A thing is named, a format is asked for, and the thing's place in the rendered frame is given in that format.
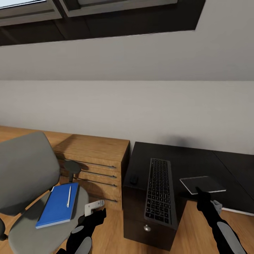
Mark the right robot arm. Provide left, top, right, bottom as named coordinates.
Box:
left=196, top=187, right=247, bottom=254

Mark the keyboard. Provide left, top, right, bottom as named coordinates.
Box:
left=144, top=158, right=178, bottom=230

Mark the notebook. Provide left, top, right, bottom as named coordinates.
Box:
left=180, top=176, right=226, bottom=195

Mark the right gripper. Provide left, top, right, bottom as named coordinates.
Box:
left=196, top=187, right=217, bottom=214

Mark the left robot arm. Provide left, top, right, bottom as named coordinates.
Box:
left=56, top=200, right=107, bottom=254

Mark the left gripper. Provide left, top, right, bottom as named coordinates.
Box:
left=78, top=208, right=107, bottom=229

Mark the swivel chair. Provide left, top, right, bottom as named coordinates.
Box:
left=0, top=131, right=97, bottom=254

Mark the mouse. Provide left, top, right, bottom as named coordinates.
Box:
left=130, top=173, right=139, bottom=183

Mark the folder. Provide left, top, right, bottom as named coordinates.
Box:
left=35, top=183, right=79, bottom=229

